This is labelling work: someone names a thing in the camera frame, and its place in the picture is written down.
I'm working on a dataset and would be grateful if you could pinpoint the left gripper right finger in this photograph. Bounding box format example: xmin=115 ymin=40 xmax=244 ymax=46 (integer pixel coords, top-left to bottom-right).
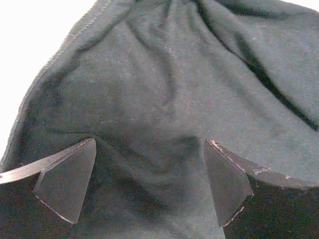
xmin=204 ymin=140 xmax=319 ymax=227

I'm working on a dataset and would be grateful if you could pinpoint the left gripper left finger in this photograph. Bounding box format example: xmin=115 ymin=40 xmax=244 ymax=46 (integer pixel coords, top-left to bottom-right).
xmin=0 ymin=138 xmax=96 ymax=224

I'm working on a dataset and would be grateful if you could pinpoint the black t-shirt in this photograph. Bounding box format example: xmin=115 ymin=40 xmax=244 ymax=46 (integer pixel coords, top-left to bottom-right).
xmin=0 ymin=0 xmax=319 ymax=239

